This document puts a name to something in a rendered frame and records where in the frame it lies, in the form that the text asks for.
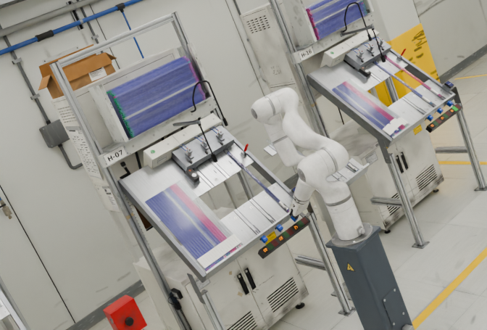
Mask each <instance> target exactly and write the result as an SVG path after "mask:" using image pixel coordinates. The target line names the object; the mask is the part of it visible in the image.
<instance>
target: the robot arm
mask: <svg viewBox="0 0 487 330"><path fill-rule="evenodd" d="M298 106H299V97H298V95H297V93H296V92H295V91H294V90H293V89H292V88H281V89H279V90H277V91H274V92H272V93H271V94H268V95H267V96H264V97H262V98H261V99H258V100H256V101H255V103H253V105H252V106H251V114H252V115H253V117H254V118H255V119H256V120H257V121H259V122H260V123H263V125H264V127H265V130H266V131H267V134H268V136H269V137H270V140H271V142H272V144H273V146H274V147H275V149H276V151H277V153H278V155H279V157H280V159H281V161H282V162H283V164H284V165H285V166H286V167H291V166H295V165H298V167H297V172H298V175H299V180H298V182H297V185H296V188H295V192H294V199H293V201H292V203H291V206H290V208H289V211H291V212H290V214H289V215H290V216H293V218H295V219H297V218H298V217H299V214H300V213H302V212H303V211H304V210H306V209H307V207H308V204H309V200H310V197H311V195H312V192H313V191H314V190H318V191H319V192H320V193H321V195H322V198H323V199H324V201H325V204H326V207H327V209H328V212H329V214H330V217H331V220H332V221H333V225H334V227H335V229H336V232H335V233H334V235H333V237H332V239H331V240H332V243H333V244H334V245H335V246H337V247H350V246H354V245H356V244H359V243H361V242H363V241H364V240H366V239H368V238H369V237H370V236H371V234H372V232H373V228H372V226H371V225H370V224H369V223H362V221H361V218H360V216H359V213H358V211H357V208H356V205H355V203H354V200H353V198H352V195H351V192H350V190H349V187H348V186H347V184H346V183H345V182H343V181H326V178H327V177H329V176H331V175H333V174H334V173H336V172H338V171H340V170H341V169H343V168H344V167H346V165H347V164H348V162H349V153H348V152H347V151H346V149H345V148H344V147H343V146H342V145H341V144H339V143H338V142H336V141H334V140H332V139H329V138H327V137H324V136H321V135H320V134H318V133H315V132H314V131H313V130H312V129H311V128H310V127H309V126H308V125H307V124H306V123H305V122H304V121H303V120H302V118H301V117H300V115H299V113H298ZM281 112H284V113H285V116H284V118H283V122H282V120H281V117H280V114H279V113H281ZM293 143H295V145H297V146H298V147H301V148H304V149H311V150H315V151H316V152H314V153H312V154H311V155H309V156H307V157H305V156H302V155H300V154H299V153H298V152H297V151H296V148H295V146H294V144H293Z"/></svg>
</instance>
